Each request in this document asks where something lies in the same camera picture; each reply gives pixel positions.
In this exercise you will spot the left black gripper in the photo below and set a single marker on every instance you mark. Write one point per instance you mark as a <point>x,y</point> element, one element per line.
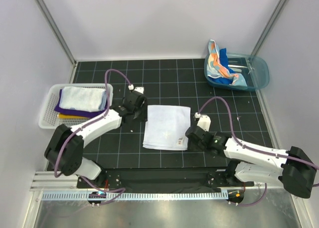
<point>143,116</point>

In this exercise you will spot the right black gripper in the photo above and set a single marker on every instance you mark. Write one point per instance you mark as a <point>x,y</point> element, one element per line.
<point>192,144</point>

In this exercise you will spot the white towel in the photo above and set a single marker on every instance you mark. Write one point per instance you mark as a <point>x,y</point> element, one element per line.
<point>166,127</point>

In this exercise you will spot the light blue bear towel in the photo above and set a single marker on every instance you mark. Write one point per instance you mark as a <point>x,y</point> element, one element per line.
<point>83,99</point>

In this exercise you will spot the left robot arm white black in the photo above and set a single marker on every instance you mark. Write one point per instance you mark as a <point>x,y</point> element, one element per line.
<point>65,149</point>

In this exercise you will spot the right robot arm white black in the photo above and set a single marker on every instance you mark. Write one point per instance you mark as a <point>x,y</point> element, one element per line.
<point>292,169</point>

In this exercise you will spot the purple folded towel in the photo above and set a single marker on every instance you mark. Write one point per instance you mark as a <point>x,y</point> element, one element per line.
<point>77,113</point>

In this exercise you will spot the dark blue towel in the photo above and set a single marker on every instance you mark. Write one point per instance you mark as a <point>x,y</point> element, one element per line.
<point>224,62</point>

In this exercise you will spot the orange patterned towel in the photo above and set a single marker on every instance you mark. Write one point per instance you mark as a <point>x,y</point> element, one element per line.
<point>214,68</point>

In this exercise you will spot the yellow folded towel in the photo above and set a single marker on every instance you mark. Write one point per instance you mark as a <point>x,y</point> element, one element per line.
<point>63,116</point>

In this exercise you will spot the white plastic basket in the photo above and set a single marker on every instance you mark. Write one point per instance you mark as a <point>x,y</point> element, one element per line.
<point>48,117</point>

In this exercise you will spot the teal plastic bowl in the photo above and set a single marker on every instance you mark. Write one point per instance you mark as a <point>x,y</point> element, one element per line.
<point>254,69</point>

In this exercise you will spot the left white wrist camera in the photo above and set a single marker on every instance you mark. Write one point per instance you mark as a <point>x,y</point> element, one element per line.
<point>138,89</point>

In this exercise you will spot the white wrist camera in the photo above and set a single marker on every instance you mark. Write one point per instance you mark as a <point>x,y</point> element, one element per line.
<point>203,121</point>
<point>138,89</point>

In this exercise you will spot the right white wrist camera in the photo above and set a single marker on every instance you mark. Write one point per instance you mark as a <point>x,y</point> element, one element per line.
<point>203,121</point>

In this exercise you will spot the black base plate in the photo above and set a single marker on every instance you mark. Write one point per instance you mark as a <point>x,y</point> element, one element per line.
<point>165,180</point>

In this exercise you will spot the white slotted cable duct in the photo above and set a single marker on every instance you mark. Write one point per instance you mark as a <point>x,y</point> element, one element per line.
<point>99,196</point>

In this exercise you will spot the aluminium rail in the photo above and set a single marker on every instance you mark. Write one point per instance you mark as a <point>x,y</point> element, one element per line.
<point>46,181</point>

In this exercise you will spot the left aluminium frame post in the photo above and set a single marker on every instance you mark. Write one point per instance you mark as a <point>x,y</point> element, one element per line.
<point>53,26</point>

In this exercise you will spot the aluminium frame post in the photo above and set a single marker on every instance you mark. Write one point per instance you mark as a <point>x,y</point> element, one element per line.
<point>53,26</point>
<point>281,4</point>

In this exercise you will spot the right aluminium frame post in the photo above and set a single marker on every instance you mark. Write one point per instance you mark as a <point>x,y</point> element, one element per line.
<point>281,4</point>

